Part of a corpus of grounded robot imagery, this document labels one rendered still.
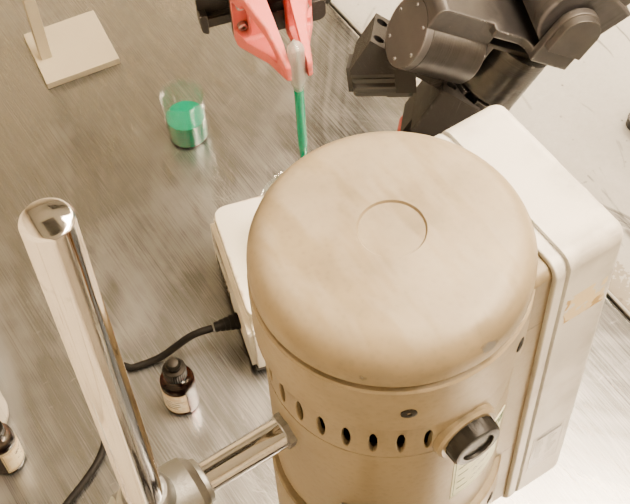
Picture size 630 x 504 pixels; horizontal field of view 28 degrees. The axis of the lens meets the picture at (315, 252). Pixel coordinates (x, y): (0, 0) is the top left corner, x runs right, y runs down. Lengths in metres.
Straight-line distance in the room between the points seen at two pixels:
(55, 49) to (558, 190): 0.96
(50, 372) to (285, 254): 0.73
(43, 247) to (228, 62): 1.01
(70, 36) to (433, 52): 0.52
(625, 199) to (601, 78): 0.15
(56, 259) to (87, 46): 1.04
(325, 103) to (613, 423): 0.44
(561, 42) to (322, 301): 0.58
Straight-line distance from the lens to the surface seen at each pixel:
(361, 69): 1.02
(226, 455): 0.49
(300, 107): 0.91
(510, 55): 1.00
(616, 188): 1.24
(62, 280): 0.34
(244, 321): 1.06
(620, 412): 1.11
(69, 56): 1.36
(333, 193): 0.44
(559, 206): 0.46
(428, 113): 1.03
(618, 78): 1.33
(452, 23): 0.96
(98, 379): 0.38
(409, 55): 0.97
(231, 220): 1.09
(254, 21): 0.89
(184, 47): 1.35
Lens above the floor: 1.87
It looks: 55 degrees down
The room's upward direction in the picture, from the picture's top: 3 degrees counter-clockwise
